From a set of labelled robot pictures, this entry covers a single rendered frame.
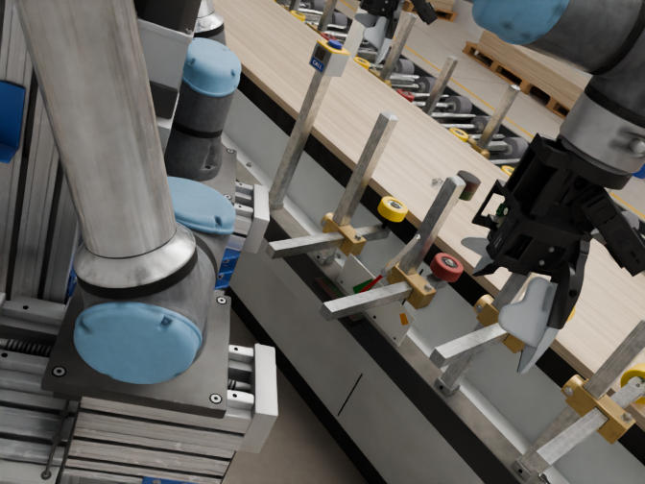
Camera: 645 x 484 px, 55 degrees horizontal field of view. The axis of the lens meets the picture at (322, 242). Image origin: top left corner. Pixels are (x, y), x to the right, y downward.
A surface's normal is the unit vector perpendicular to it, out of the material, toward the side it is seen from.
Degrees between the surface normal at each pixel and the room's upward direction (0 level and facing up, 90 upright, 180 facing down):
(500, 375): 90
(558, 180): 90
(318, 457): 0
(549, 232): 90
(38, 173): 90
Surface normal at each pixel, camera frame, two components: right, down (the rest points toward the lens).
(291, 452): 0.36, -0.78
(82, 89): 0.11, 0.54
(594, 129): -0.68, 0.16
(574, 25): -0.07, 0.65
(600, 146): -0.46, 0.34
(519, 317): 0.27, 0.06
